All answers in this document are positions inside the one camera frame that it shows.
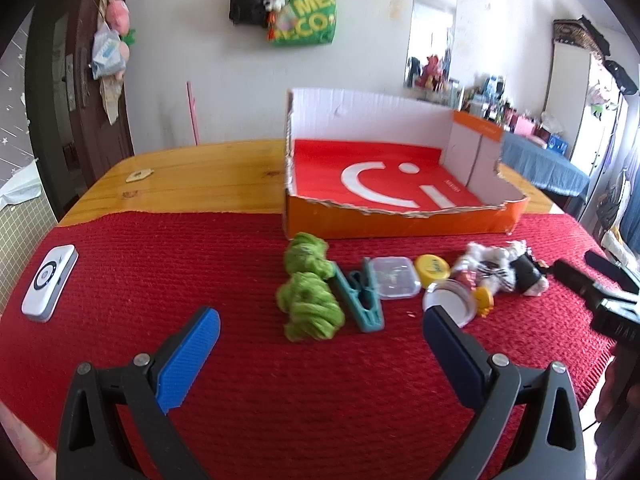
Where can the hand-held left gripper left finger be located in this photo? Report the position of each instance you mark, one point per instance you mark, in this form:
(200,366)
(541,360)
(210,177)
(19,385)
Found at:
(190,355)

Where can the white device with round button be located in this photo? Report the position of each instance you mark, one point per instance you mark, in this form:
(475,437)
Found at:
(47,285)

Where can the red woven mat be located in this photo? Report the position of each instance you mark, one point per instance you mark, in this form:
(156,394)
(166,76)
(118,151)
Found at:
(250,285)

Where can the orange white cardboard box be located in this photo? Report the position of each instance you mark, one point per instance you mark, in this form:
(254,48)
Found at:
(320,160)

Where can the black hanging bag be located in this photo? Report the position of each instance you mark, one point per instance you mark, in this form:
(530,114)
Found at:
(622,77)

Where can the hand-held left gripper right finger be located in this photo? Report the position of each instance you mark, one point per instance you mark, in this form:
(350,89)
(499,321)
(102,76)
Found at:
(450,350)

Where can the pink stick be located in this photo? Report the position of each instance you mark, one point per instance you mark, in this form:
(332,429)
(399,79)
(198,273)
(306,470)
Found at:
(192,115)

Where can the clear blue-print plastic bag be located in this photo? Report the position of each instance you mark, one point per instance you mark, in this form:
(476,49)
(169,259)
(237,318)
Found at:
(106,52)

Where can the grey star-print curtain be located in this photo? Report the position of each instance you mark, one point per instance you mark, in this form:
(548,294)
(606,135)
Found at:
(12,110)

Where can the dark wooden door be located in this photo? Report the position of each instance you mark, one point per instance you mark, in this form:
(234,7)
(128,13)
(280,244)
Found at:
(100,135)

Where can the beige hanging paper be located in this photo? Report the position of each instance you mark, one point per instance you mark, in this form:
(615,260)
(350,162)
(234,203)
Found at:
(111,105)

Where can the small yellow orange toy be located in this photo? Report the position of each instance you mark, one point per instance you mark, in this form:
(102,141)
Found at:
(484,301)

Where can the teal clothes peg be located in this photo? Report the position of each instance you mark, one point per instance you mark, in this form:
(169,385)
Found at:
(370,317)

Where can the green tote bag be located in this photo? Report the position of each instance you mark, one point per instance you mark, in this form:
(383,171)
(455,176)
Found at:
(310,15)

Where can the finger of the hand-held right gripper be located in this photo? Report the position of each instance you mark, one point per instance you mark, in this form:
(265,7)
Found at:
(615,272)
(575,277)

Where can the row of bottles and boxes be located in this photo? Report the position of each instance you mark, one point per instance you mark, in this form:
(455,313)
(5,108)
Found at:
(492,90)

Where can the clear square plastic case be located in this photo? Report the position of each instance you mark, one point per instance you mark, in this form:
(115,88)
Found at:
(395,280)

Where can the dark patterned bag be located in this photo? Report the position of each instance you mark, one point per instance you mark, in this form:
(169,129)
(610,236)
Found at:
(580,32)

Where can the white wardrobe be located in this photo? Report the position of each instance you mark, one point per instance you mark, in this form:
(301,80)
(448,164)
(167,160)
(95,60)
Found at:
(570,90)

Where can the blue cloth covered table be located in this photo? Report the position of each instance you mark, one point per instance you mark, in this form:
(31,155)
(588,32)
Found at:
(545,165)

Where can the small wooden tag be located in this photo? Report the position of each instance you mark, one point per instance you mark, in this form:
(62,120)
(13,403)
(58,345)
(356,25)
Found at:
(138,175)

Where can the clear round lid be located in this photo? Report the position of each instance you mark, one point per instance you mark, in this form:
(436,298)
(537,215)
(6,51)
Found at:
(452,299)

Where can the black white fluffy pouch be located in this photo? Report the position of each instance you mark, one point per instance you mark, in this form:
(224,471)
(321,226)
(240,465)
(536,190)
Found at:
(527,274)

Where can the hanging clothes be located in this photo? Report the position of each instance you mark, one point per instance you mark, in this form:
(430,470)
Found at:
(615,210)

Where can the yellow round lid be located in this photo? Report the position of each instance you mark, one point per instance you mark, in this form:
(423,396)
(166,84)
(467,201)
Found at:
(431,270)

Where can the pink stuffed animal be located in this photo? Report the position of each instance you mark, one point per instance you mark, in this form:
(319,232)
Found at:
(431,67)

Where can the white fluffy striped-bow clip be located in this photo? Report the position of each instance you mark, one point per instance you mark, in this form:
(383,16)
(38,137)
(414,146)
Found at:
(480,260)

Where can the wall mirror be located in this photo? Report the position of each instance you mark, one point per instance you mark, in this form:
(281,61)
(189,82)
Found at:
(430,20)

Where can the door lock plate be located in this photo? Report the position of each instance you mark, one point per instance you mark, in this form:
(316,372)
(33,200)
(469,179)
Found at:
(70,80)

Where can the small pink trinket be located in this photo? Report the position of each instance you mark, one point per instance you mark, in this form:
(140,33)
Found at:
(462,276)

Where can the green yarn scrunchie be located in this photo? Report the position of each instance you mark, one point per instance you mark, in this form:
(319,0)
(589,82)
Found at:
(305,255)
(307,307)

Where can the pink plush toy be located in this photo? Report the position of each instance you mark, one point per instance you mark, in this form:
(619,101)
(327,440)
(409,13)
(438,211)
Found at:
(118,14)

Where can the white cloth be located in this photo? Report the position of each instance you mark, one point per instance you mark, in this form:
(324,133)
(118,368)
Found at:
(17,185)

